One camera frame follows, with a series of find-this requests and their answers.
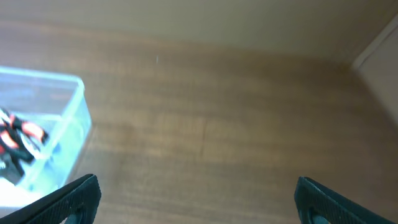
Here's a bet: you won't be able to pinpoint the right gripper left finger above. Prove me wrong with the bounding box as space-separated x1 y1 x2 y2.
1 174 101 224

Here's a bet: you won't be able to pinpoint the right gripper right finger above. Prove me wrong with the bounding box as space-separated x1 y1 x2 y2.
294 177 394 224

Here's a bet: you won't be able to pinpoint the orange black needle-nose pliers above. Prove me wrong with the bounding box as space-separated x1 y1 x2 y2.
1 108 49 185

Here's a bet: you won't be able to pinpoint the clear plastic container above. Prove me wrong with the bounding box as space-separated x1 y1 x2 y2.
1 67 91 215

